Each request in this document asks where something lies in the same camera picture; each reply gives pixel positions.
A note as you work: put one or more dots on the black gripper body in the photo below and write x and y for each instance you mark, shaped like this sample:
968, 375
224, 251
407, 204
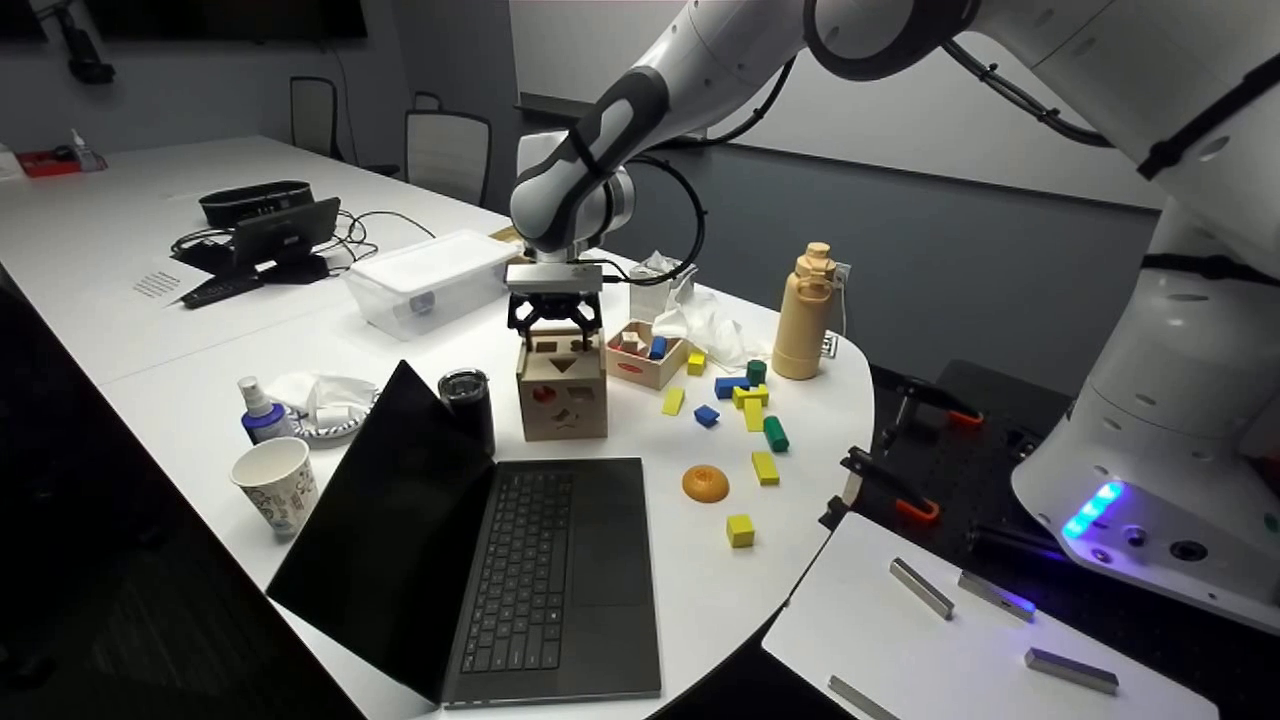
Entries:
555, 298

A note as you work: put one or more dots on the brown cardboard box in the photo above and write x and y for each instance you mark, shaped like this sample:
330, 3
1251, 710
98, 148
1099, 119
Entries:
562, 394

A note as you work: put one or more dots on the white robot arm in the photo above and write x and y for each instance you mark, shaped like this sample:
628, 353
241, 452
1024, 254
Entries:
720, 52

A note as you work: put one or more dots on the small yellow cube block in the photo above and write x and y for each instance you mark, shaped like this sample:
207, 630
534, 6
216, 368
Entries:
694, 363

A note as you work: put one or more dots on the blue cube block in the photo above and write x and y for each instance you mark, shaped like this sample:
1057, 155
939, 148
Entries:
704, 416

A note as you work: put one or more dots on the blue cylinder block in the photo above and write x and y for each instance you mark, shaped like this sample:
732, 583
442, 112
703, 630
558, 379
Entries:
656, 348

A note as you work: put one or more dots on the black cylindrical cup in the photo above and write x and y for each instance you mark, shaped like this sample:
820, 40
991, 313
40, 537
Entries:
467, 396

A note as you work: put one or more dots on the white plastic tray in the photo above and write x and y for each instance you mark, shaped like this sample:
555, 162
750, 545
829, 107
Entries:
426, 280

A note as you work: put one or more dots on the yellow rectangular block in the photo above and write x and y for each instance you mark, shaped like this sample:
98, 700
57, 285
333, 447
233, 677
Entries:
674, 400
767, 468

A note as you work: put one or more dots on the green hexagon block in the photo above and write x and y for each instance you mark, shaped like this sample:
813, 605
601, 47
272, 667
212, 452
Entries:
757, 368

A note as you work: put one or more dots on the yellow bridge block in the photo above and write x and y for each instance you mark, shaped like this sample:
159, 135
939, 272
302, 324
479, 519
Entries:
750, 396

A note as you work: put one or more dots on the grey office chair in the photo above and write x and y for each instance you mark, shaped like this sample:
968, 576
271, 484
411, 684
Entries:
314, 112
451, 148

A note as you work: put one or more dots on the long yellow block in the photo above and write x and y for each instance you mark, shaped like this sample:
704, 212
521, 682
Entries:
753, 416

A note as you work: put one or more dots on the orange disc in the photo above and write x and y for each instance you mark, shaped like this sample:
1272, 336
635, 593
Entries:
704, 482

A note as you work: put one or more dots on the clear crumpled plastic bag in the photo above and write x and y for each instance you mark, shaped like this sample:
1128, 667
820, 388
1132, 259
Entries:
336, 400

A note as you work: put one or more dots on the green cylinder block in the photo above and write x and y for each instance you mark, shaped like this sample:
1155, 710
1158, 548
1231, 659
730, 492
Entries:
773, 432

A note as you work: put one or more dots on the tan drinking bottle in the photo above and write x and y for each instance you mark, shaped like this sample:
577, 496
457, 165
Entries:
807, 323

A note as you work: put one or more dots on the black laptop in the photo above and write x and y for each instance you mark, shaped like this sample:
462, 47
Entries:
534, 574

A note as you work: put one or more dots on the black tablet stand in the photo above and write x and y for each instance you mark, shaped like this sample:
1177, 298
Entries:
262, 251

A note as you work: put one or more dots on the printed paper cup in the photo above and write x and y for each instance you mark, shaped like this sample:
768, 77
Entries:
278, 484

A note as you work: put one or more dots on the black pouch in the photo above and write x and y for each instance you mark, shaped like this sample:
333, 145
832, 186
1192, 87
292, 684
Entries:
253, 203

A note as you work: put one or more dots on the grey metal bar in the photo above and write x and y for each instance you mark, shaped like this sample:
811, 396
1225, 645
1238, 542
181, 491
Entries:
920, 589
1071, 671
996, 597
861, 698

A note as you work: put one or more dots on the white board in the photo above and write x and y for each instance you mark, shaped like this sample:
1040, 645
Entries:
920, 660

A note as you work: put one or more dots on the red flat item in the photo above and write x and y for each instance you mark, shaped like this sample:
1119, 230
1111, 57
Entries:
50, 162

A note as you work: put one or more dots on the dark wall monitor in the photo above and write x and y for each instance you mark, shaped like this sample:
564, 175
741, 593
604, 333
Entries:
224, 16

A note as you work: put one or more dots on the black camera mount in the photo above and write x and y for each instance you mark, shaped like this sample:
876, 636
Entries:
81, 47

